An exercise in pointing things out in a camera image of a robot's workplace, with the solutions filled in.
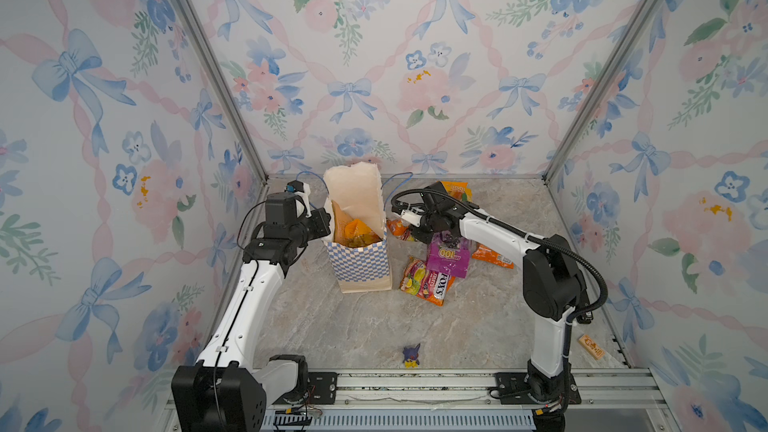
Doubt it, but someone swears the blue checkered paper bag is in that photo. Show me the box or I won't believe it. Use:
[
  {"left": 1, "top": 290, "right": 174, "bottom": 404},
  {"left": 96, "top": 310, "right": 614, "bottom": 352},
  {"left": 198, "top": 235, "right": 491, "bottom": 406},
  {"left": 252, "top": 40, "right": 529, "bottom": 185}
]
[{"left": 321, "top": 162, "right": 393, "bottom": 294}]

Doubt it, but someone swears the yellow mango candy bag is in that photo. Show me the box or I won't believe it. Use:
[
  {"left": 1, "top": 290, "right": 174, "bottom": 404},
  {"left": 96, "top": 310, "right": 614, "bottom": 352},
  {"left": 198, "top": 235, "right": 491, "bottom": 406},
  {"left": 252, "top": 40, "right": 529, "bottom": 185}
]
[
  {"left": 346, "top": 219, "right": 382, "bottom": 248},
  {"left": 441, "top": 181, "right": 473, "bottom": 202}
]

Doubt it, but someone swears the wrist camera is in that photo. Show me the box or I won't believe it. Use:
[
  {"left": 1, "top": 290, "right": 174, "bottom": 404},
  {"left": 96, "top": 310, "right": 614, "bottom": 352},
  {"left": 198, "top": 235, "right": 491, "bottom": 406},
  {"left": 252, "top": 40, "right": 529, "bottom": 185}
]
[
  {"left": 263, "top": 180, "right": 311, "bottom": 239},
  {"left": 398, "top": 207, "right": 426, "bottom": 229}
]

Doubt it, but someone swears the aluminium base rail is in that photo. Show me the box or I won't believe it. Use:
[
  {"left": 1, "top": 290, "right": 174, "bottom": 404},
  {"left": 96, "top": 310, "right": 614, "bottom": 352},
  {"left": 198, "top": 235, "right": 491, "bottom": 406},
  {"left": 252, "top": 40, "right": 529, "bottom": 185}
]
[{"left": 174, "top": 358, "right": 682, "bottom": 431}]

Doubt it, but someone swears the purple grape candy bag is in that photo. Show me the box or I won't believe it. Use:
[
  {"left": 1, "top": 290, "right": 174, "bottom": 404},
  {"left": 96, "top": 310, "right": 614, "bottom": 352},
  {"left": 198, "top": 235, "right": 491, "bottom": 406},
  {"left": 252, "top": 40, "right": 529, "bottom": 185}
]
[{"left": 426, "top": 231, "right": 472, "bottom": 279}]

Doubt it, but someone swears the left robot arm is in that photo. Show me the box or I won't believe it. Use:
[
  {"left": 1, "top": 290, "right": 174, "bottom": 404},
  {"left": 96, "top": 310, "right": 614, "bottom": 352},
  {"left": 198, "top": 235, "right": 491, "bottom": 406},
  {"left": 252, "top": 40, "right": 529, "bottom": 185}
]
[{"left": 171, "top": 207, "right": 332, "bottom": 431}]

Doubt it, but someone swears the yellow mango candy bag front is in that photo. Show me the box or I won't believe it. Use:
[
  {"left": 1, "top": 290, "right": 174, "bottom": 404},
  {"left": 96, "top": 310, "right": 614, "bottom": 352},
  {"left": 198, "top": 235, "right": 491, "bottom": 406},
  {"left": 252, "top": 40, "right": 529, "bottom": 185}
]
[{"left": 346, "top": 219, "right": 382, "bottom": 248}]

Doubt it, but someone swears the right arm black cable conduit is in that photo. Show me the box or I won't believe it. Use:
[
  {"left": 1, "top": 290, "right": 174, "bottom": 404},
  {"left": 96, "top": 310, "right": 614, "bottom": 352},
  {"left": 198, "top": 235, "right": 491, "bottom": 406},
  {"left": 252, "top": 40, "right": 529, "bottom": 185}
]
[{"left": 392, "top": 187, "right": 610, "bottom": 373}]

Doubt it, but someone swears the orange snack bag left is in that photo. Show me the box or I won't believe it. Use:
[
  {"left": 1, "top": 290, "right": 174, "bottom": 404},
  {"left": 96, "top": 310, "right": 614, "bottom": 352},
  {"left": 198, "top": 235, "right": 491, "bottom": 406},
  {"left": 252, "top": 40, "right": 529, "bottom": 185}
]
[{"left": 386, "top": 219, "right": 417, "bottom": 242}]

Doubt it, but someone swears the purple toy figure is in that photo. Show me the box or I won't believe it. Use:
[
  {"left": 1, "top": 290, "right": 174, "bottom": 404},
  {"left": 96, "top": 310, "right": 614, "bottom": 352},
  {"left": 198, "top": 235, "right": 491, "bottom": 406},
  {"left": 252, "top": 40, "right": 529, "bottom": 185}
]
[{"left": 402, "top": 344, "right": 420, "bottom": 368}]

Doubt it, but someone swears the yellow mango candy bag rear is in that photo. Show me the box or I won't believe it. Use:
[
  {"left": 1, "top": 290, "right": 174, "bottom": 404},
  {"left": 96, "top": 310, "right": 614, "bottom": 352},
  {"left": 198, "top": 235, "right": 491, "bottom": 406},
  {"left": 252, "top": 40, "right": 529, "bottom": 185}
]
[{"left": 441, "top": 181, "right": 473, "bottom": 202}]

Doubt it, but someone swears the orange corn chips bag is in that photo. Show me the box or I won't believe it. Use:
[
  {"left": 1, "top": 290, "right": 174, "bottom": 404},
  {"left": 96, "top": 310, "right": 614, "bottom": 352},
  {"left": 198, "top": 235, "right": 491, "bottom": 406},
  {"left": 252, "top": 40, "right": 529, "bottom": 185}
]
[{"left": 471, "top": 244, "right": 515, "bottom": 269}]

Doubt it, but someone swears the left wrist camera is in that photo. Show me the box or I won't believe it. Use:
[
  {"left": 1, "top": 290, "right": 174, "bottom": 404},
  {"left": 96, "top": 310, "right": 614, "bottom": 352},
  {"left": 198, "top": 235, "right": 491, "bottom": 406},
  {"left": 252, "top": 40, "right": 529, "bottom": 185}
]
[{"left": 263, "top": 180, "right": 311, "bottom": 239}]

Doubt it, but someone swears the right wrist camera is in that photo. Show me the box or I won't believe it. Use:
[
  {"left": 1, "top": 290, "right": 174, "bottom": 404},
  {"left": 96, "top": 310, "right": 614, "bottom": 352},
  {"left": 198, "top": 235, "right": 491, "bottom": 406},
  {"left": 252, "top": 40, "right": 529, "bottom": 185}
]
[{"left": 398, "top": 207, "right": 426, "bottom": 229}]

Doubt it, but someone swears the Fox's fruits candy bag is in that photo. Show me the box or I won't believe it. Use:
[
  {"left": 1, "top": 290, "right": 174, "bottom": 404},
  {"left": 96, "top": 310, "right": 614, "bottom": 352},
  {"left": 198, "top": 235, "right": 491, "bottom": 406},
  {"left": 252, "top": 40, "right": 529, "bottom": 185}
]
[{"left": 400, "top": 257, "right": 455, "bottom": 306}]

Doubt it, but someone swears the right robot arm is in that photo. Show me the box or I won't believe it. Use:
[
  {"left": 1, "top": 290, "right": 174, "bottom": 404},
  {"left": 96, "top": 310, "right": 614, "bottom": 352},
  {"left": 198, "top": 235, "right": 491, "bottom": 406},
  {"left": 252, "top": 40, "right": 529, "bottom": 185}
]
[{"left": 391, "top": 182, "right": 608, "bottom": 414}]

